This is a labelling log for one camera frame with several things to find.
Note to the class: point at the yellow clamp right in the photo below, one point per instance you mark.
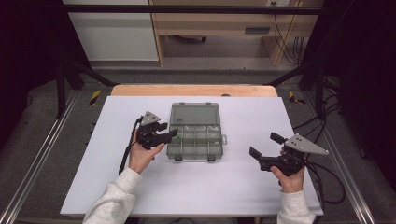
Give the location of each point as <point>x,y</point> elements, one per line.
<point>294,98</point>

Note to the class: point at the person's left hand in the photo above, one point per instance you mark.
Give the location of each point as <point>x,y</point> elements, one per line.
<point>141,158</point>

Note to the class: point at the person's right hand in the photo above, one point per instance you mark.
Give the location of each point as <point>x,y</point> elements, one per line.
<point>292,183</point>

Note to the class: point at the clear grey compartment box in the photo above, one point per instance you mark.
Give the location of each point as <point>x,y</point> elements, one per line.
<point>196,137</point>

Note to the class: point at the black horizontal frame bar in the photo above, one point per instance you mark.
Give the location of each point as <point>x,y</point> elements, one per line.
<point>186,9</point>

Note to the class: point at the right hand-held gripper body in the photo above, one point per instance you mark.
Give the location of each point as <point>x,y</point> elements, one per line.
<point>300,144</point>

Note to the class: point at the yellow clamp left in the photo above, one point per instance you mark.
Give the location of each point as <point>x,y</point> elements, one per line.
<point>95,97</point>

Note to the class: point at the black metal stand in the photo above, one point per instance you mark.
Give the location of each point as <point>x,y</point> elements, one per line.
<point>319,90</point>
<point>60,90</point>

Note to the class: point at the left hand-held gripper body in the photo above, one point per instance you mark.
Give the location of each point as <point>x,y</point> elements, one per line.
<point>149,137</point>

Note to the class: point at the aluminium rail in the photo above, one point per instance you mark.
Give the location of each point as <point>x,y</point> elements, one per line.
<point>342,168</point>
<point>40,155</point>

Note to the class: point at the white cabinet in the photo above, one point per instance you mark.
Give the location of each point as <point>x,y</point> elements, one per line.
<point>115,34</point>

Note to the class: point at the yellow clamp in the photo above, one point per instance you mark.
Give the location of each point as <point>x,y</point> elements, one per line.
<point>294,98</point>
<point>95,97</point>

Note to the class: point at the wooden table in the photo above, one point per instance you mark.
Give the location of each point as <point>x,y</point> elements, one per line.
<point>193,90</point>

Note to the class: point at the wooden desk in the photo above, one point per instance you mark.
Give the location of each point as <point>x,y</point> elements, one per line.
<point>218,23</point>

